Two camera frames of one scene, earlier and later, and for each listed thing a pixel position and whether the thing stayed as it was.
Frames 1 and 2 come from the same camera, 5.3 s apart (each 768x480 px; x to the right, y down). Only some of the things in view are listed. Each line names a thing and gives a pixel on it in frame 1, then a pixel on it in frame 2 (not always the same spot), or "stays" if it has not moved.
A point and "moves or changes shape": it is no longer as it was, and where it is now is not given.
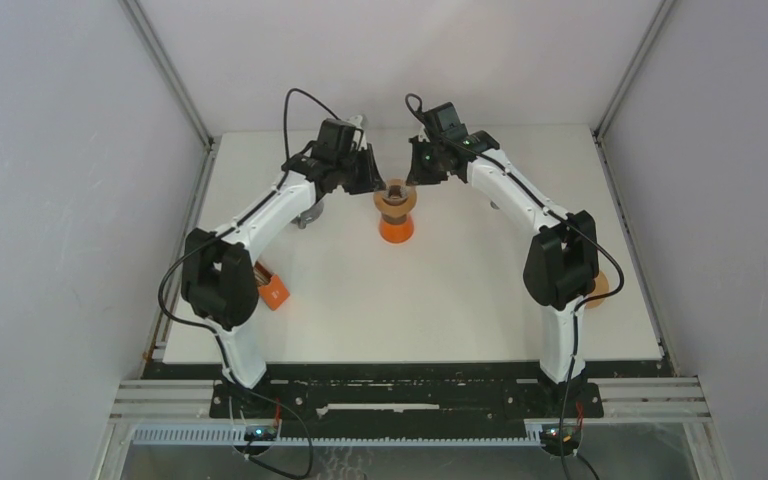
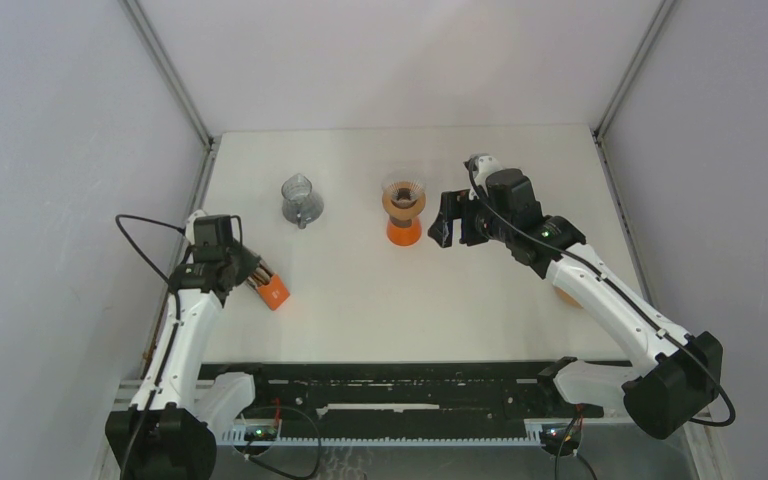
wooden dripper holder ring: [396, 210] moves or changes shape
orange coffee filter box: [273, 290] stays
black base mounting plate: [408, 401] stays
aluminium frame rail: [163, 68] stays
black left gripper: [373, 181] → [249, 264]
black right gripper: [417, 177] → [456, 205]
